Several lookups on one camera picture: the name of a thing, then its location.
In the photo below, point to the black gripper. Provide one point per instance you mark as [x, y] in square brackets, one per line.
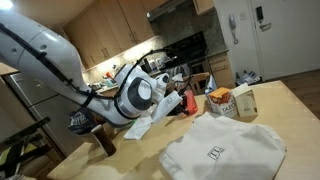
[180, 108]

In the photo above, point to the white orange Tazo tea box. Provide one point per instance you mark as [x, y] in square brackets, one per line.
[222, 102]

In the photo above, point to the white paper bag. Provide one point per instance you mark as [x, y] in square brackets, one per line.
[220, 148]

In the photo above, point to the beige cardboard box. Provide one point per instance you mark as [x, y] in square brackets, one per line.
[245, 100]

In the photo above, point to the blue snack box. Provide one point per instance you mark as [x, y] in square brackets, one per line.
[211, 85]

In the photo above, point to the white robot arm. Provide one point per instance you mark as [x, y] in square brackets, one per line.
[42, 54]

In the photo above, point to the dark blue chip bag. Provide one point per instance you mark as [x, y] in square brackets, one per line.
[81, 121]

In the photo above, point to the pink liquid spray bottle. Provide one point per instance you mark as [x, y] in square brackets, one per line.
[191, 105]

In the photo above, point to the wooden chair far left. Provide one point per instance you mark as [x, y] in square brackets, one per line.
[194, 82]

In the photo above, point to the white paper sheet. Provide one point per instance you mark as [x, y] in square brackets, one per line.
[139, 128]

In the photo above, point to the black stove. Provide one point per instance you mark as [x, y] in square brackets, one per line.
[187, 56]

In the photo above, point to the pair of sneakers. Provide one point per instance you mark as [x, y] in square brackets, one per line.
[248, 77]

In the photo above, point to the wooden kitchen cabinets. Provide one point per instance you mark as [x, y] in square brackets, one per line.
[107, 28]

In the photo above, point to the white door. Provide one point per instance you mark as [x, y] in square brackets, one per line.
[288, 33]

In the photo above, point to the stainless steel refrigerator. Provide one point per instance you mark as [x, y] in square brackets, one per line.
[41, 101]

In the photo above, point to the white wall phone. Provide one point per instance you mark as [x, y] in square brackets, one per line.
[232, 25]

